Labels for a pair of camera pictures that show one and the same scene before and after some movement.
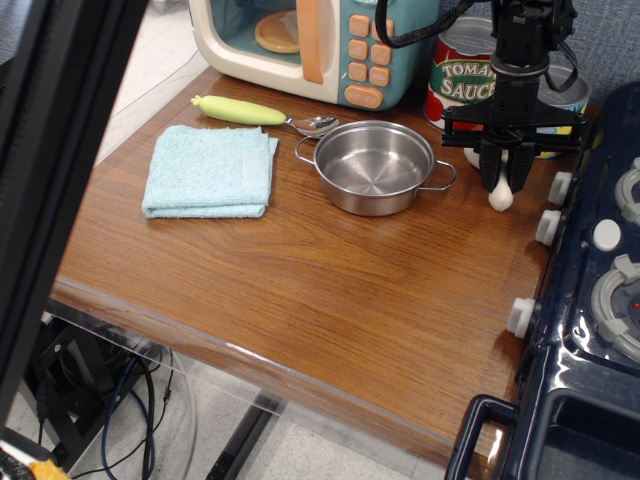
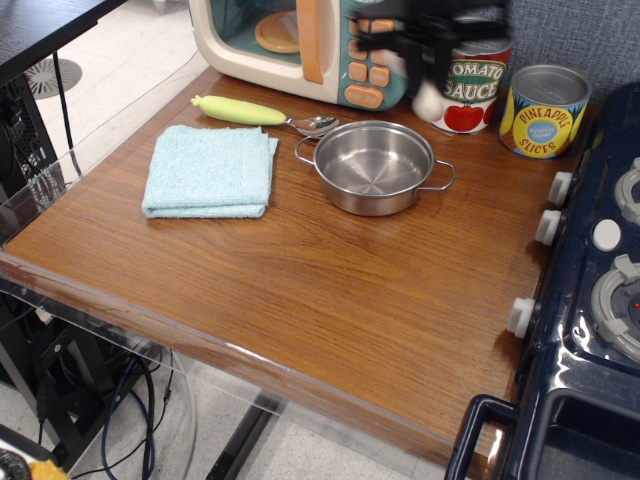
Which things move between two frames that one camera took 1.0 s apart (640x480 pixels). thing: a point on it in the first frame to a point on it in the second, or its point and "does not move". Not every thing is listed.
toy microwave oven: [327, 50] does not move
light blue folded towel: [208, 172] does not move
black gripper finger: [521, 160] to [442, 53]
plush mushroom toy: [501, 197] to [427, 102]
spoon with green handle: [260, 114] does not move
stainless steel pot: [374, 167] does not move
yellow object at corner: [47, 470] does not move
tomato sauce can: [460, 72] does not move
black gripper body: [515, 115] to [425, 30]
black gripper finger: [490, 162] to [417, 65]
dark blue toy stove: [576, 411] does not move
